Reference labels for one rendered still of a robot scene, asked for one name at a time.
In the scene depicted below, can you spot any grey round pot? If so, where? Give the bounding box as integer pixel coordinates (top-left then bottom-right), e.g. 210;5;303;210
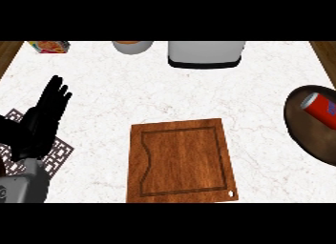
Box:
109;40;155;56

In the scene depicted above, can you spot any patterned lattice placemat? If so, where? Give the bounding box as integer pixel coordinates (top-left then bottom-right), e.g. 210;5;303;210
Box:
0;108;77;186

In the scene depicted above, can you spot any red can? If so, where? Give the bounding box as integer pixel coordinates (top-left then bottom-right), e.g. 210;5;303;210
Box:
299;92;336;132

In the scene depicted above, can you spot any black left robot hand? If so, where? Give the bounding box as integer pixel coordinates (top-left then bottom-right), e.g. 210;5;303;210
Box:
0;74;74;163

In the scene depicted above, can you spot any colourful printed box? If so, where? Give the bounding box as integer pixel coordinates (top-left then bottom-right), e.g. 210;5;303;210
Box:
27;40;72;54

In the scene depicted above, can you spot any brown wooden cutting board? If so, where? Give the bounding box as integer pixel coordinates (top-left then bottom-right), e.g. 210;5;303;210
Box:
124;117;239;204

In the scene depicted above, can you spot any white appliance with black base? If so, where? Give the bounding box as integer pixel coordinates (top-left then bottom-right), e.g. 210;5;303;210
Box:
167;40;247;70

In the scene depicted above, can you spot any dark brown pan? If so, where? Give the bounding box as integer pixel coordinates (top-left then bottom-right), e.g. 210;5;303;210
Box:
282;84;336;169

